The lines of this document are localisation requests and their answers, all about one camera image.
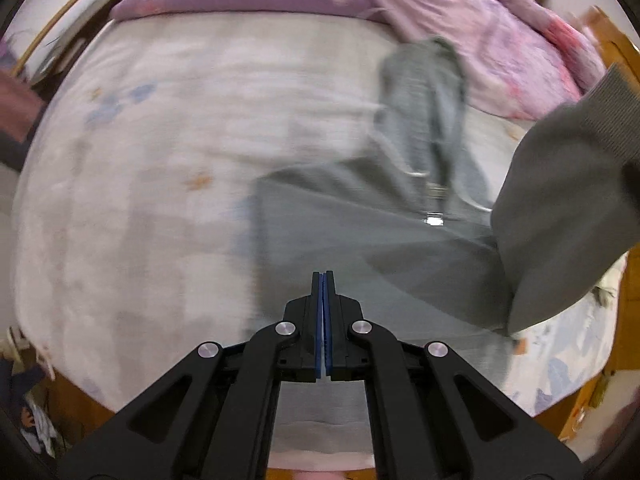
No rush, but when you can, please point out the grey hooded sweatshirt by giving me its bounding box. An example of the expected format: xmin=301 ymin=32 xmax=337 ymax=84
xmin=252 ymin=37 xmax=640 ymax=466

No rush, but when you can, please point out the white patterned bed sheet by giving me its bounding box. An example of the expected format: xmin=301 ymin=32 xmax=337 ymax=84
xmin=8 ymin=12 xmax=629 ymax=470

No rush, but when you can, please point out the pink floral quilt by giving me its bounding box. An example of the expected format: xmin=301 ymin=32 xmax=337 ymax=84
xmin=374 ymin=0 xmax=605 ymax=120

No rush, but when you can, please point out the wooden headboard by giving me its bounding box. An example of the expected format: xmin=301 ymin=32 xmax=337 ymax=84
xmin=574 ymin=6 xmax=640 ymax=91

